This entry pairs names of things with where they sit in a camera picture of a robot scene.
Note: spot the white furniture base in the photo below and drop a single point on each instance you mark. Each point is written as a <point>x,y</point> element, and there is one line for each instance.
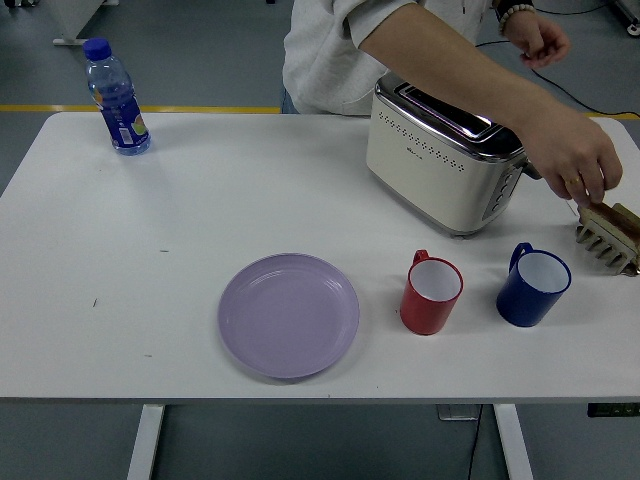
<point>75,20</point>

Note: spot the white table leg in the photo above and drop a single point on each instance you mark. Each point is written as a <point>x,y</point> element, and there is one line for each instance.
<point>514,440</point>
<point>145,440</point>

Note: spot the red mug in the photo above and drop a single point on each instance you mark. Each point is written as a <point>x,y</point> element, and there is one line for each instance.
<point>425,310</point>

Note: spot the blue mug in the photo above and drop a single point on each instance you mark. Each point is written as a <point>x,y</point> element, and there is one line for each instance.
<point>525,305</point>

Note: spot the person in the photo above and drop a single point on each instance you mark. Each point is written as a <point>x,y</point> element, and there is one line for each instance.
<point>320,50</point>

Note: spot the white frame foot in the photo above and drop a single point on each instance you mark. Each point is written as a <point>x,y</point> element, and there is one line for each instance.
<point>631,17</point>

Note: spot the clear bracket under table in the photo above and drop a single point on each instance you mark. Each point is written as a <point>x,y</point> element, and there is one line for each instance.
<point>457,412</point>

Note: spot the person's right forearm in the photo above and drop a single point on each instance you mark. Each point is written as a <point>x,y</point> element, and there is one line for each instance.
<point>460,70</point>

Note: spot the table height controller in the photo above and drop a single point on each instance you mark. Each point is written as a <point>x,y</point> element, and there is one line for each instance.
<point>612,410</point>

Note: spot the person's left hand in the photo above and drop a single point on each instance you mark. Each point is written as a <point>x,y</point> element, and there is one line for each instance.
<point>542,40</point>

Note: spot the blue capped drink bottle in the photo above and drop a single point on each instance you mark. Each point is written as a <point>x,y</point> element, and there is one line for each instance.
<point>122,115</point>

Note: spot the cream and chrome toaster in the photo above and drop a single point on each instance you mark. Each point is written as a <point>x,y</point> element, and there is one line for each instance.
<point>435,170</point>

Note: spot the purple plate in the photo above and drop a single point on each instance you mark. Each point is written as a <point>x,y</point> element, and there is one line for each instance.
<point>288,315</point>

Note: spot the bread slice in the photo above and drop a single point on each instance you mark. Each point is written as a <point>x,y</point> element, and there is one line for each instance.
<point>605,214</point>

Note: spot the person's right hand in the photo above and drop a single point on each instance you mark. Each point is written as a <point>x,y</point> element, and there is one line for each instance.
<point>575,150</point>

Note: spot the metal toast rack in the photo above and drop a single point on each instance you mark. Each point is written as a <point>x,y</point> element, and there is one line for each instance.
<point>607,250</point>

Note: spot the white paper sheet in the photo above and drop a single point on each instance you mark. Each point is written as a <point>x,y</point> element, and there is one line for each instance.
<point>629,192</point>

